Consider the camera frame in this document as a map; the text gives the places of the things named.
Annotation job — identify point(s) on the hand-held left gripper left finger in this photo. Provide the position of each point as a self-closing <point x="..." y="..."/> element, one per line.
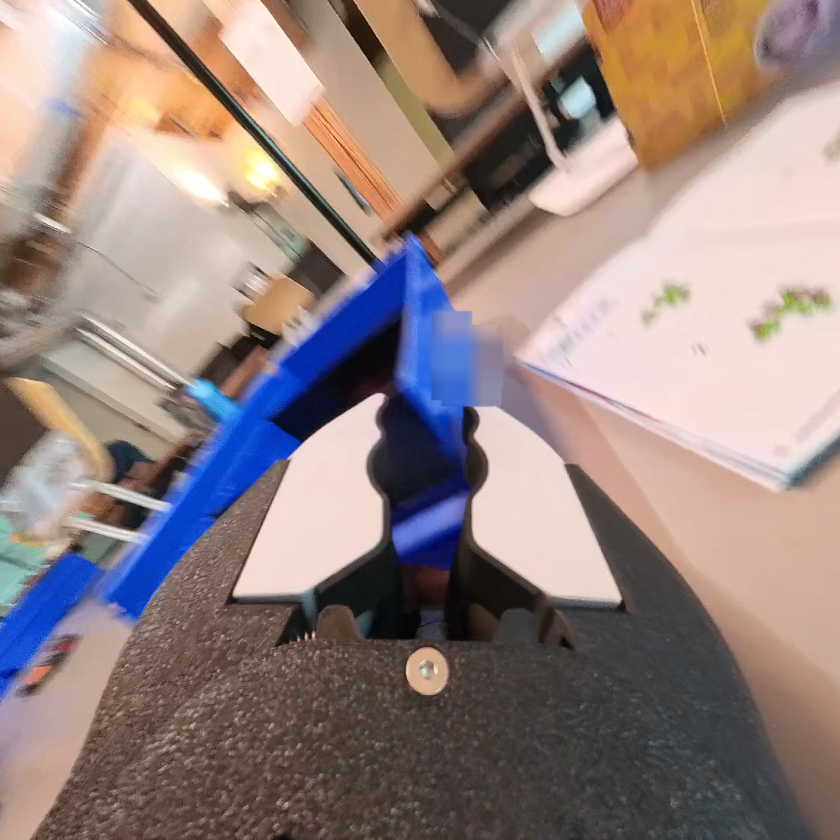
<point x="315" y="518"/>

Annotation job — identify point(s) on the yellow cardboard box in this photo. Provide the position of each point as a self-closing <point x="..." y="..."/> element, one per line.
<point x="669" y="72"/>

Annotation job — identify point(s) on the white printed paper sheet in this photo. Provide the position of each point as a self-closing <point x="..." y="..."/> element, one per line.
<point x="709" y="328"/>

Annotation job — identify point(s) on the blue plastic crate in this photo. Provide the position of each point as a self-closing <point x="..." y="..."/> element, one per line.
<point x="328" y="367"/>

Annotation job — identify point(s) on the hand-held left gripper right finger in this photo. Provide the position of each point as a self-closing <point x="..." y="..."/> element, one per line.
<point x="531" y="518"/>

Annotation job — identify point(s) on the black ceiling rail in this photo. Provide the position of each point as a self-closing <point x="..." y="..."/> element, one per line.
<point x="249" y="124"/>

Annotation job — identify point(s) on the white desk frame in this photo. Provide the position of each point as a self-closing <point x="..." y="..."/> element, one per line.
<point x="577" y="164"/>

